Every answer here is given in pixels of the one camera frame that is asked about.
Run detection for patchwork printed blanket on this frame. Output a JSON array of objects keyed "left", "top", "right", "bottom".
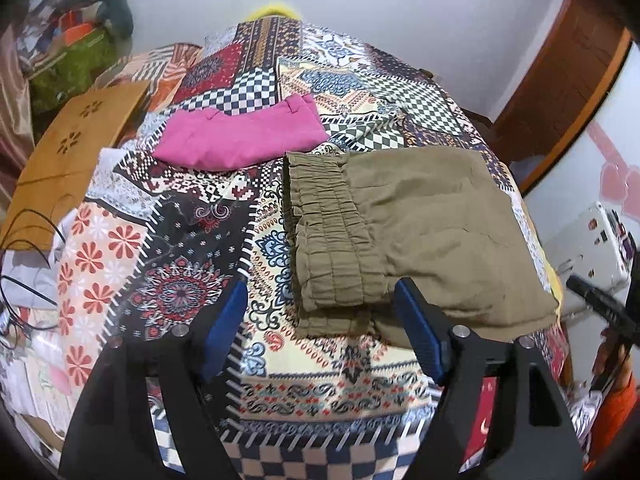
[{"left": 50, "top": 15, "right": 571, "bottom": 480}]

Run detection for wooden board with flower cutouts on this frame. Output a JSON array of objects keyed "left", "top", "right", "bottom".
[{"left": 0, "top": 80, "right": 153, "bottom": 252}]

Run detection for green bag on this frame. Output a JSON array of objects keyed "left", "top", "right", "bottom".
[{"left": 27, "top": 25, "right": 123, "bottom": 111}]

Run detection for olive green pants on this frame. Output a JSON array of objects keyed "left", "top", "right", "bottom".
[{"left": 283, "top": 149, "right": 560, "bottom": 348}]

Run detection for person's right hand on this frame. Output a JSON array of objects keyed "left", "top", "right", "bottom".
[{"left": 591, "top": 329, "right": 632, "bottom": 392}]

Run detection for white machine with stickers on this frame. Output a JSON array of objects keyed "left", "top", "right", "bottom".
[{"left": 544, "top": 201, "right": 639, "bottom": 313}]

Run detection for pile of papers and clutter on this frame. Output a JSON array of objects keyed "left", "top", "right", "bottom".
[{"left": 15, "top": 0, "right": 106, "bottom": 61}]

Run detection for white printed cloth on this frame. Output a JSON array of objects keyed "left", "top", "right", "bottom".
[{"left": 0, "top": 250, "right": 101, "bottom": 441}]

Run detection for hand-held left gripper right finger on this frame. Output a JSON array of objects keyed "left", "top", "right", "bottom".
[{"left": 394, "top": 277, "right": 587, "bottom": 480}]

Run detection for white wardrobe sliding door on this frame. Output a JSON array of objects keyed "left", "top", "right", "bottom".
[{"left": 522, "top": 35, "right": 640, "bottom": 281}]

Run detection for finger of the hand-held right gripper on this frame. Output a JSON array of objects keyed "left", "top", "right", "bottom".
[{"left": 566, "top": 274, "right": 640, "bottom": 347}]

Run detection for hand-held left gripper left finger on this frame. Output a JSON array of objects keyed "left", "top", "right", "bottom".
[{"left": 59, "top": 280, "right": 251, "bottom": 480}]

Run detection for striped brown curtain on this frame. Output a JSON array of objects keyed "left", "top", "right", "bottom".
[{"left": 0, "top": 25, "right": 37, "bottom": 201}]

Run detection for black cable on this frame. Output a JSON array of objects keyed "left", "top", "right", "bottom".
[{"left": 0, "top": 207, "right": 68, "bottom": 332}]

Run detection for pink pants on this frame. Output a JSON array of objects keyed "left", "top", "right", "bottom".
[{"left": 151, "top": 94, "right": 326, "bottom": 170}]

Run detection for grey green pillow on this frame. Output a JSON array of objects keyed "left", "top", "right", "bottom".
[{"left": 70, "top": 0, "right": 135, "bottom": 38}]

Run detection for wooden door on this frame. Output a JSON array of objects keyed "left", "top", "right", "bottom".
[{"left": 492, "top": 0, "right": 633, "bottom": 196}]

